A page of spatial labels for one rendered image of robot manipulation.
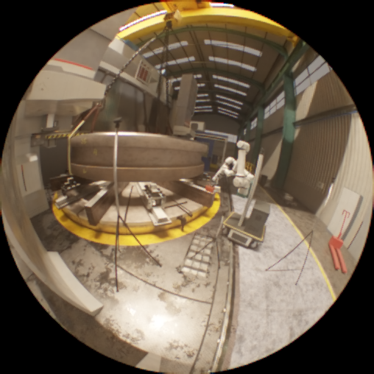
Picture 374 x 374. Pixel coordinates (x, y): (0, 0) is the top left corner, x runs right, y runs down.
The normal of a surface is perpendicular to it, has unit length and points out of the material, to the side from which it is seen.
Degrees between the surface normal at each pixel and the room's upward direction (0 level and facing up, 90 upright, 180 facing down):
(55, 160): 90
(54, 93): 90
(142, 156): 90
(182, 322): 0
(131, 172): 90
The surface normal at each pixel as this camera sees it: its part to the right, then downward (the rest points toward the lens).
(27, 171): 0.95, 0.22
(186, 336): 0.14, -0.93
